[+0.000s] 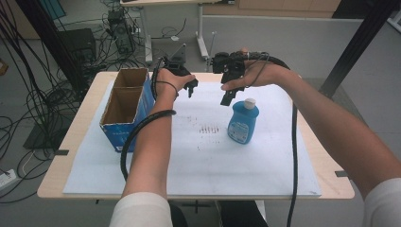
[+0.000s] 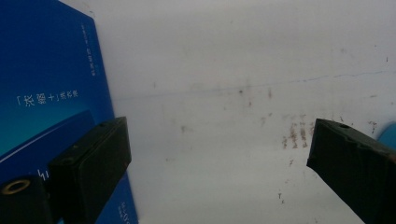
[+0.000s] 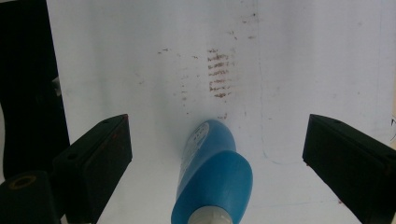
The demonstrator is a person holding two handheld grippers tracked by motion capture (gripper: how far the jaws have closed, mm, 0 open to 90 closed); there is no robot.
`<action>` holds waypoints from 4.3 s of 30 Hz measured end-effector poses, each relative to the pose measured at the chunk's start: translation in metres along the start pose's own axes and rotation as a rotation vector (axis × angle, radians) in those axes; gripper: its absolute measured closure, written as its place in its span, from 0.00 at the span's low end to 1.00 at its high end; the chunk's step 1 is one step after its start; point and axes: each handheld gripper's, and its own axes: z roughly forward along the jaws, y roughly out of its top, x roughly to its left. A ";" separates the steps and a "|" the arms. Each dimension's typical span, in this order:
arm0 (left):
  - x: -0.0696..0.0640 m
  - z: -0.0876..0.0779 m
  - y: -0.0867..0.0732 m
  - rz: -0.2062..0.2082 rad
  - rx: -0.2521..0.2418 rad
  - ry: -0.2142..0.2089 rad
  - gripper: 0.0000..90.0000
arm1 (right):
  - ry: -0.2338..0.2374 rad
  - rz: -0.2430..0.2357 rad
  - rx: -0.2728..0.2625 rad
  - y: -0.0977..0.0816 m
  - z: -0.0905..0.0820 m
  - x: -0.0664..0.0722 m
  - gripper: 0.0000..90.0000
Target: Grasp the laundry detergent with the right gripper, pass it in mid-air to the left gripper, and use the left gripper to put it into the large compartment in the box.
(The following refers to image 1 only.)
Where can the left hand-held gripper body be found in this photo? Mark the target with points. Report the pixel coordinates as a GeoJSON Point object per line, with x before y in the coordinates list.
{"type": "Point", "coordinates": [176, 64]}

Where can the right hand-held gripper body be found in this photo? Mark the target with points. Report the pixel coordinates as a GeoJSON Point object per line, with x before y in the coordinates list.
{"type": "Point", "coordinates": [230, 66]}

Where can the blue bottle with white cap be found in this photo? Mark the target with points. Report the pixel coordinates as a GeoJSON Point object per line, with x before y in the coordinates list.
{"type": "Point", "coordinates": [242, 124]}

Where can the blue cardboard box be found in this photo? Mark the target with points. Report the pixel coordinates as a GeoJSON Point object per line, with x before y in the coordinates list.
{"type": "Point", "coordinates": [126, 126]}

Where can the person's left hand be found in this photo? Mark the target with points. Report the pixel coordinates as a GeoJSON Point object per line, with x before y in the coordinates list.
{"type": "Point", "coordinates": [167, 83]}

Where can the person's right hand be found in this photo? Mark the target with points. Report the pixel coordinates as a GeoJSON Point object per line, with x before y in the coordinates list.
{"type": "Point", "coordinates": [268, 74]}

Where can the white desk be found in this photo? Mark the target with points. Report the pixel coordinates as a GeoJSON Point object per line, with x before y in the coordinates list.
{"type": "Point", "coordinates": [201, 31]}

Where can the computer tower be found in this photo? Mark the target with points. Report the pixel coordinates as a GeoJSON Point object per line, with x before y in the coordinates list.
{"type": "Point", "coordinates": [121, 33]}

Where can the white table mat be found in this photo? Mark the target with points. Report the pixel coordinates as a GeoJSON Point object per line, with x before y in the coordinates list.
{"type": "Point", "coordinates": [201, 164]}

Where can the black equipment box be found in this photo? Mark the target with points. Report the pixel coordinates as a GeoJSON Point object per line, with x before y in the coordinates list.
{"type": "Point", "coordinates": [77, 44]}

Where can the person's black pants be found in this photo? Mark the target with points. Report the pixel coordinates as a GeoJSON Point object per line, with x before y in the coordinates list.
{"type": "Point", "coordinates": [239, 216]}

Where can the person's white left sleeve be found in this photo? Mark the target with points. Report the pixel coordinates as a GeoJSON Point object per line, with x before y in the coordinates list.
{"type": "Point", "coordinates": [142, 211]}

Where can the person's white sleeve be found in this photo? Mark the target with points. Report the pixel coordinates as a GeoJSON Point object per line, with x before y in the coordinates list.
{"type": "Point", "coordinates": [142, 211]}
{"type": "Point", "coordinates": [384, 205]}

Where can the black tape strip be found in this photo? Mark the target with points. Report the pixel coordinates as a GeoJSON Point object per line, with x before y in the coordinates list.
{"type": "Point", "coordinates": [341, 173]}
{"type": "Point", "coordinates": [61, 152]}

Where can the dark floor mat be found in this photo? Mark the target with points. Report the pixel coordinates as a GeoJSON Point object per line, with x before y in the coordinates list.
{"type": "Point", "coordinates": [41, 138]}

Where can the person's white right sleeve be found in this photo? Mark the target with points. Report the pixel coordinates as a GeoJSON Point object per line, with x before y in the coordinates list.
{"type": "Point", "coordinates": [384, 205]}

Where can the white power strip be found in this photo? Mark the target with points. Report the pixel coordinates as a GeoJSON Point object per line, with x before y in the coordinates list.
{"type": "Point", "coordinates": [7, 179]}

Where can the black metal post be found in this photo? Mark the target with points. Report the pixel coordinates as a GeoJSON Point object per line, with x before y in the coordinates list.
{"type": "Point", "coordinates": [356, 47]}
{"type": "Point", "coordinates": [53, 41]}

